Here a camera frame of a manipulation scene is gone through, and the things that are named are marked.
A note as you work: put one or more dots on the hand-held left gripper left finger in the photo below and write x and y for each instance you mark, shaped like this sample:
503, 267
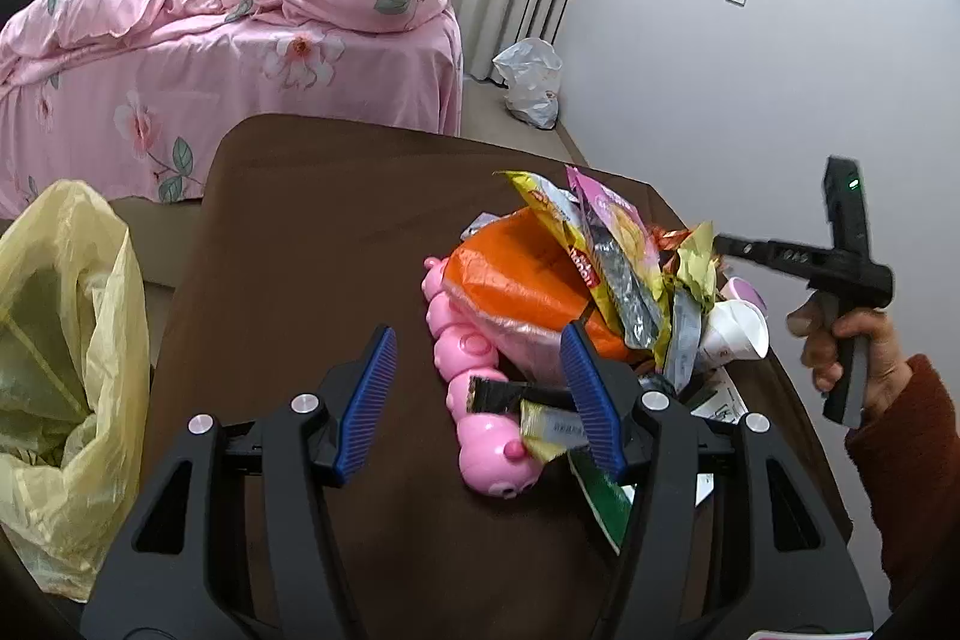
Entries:
367, 400

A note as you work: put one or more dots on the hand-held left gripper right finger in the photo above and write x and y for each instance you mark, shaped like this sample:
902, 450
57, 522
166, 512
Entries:
592, 400

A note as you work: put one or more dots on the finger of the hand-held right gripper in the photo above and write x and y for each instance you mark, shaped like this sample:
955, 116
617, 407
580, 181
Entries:
765, 254

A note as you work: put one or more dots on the gold sachet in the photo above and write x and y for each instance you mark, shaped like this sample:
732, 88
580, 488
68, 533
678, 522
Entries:
551, 431

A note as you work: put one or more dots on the gold wrapper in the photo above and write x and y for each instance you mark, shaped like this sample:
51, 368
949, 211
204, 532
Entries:
694, 265

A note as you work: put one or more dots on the white paper cup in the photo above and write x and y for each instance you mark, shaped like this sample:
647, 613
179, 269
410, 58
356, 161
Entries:
731, 332

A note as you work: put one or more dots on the black strip wrapper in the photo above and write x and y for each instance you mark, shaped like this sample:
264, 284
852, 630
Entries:
499, 394

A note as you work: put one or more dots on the green wrapper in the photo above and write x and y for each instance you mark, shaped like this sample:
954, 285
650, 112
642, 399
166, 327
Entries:
604, 501

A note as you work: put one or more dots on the long silver wrapper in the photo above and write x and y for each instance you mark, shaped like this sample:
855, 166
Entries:
679, 340

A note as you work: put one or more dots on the pink caterpillar toy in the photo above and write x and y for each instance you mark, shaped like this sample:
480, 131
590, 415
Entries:
487, 452

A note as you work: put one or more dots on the white printed paper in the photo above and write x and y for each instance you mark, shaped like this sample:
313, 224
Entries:
720, 396

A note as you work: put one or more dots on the orange plastic bag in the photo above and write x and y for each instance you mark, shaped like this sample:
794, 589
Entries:
510, 280

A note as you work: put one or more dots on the pink snack wrapper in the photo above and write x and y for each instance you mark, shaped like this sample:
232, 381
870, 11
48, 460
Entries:
615, 220

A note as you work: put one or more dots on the yellow snack wrapper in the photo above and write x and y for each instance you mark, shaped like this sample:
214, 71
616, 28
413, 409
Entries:
540, 197

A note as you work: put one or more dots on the yellow plastic trash bag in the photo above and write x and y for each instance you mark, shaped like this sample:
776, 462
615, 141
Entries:
75, 497

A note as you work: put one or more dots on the person's right forearm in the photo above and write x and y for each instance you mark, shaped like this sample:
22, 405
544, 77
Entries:
907, 460

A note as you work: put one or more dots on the person's right hand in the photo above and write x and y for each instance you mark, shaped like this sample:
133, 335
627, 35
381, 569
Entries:
889, 347

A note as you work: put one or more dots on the white plastic bag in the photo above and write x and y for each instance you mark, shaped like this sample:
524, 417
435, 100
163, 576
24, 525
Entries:
532, 78

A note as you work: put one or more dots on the pink floral bed sheet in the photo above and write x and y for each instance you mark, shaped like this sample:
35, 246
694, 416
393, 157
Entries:
225, 108

